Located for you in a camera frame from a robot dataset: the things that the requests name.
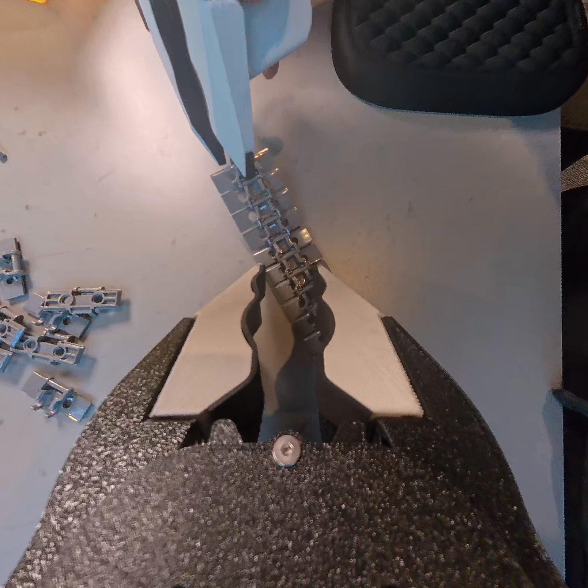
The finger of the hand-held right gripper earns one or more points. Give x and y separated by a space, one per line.
225 92
165 55

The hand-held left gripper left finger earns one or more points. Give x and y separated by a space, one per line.
206 363

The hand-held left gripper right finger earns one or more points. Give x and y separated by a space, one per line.
367 363

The pile of grey track links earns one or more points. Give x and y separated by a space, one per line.
55 321

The grey desk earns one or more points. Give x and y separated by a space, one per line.
413 229

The person's right hand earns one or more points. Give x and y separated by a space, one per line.
272 71

